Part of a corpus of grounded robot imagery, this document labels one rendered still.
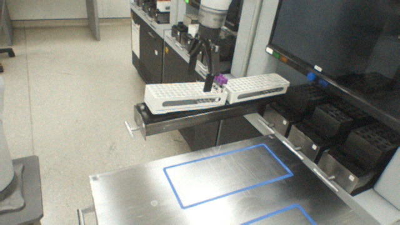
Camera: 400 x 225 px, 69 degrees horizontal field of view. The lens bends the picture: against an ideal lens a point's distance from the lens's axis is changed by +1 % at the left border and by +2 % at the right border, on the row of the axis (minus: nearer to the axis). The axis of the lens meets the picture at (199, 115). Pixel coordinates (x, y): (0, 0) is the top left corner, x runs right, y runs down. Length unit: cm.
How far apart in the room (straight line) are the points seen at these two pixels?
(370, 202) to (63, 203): 150
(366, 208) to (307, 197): 25
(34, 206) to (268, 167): 66
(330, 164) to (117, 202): 68
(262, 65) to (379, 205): 69
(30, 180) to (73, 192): 90
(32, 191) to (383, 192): 105
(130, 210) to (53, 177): 133
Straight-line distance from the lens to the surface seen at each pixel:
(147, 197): 74
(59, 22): 452
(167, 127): 102
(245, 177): 82
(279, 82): 127
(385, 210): 106
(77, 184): 193
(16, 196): 95
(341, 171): 103
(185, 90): 104
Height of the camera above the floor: 139
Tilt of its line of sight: 34 degrees down
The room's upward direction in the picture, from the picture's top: 7 degrees clockwise
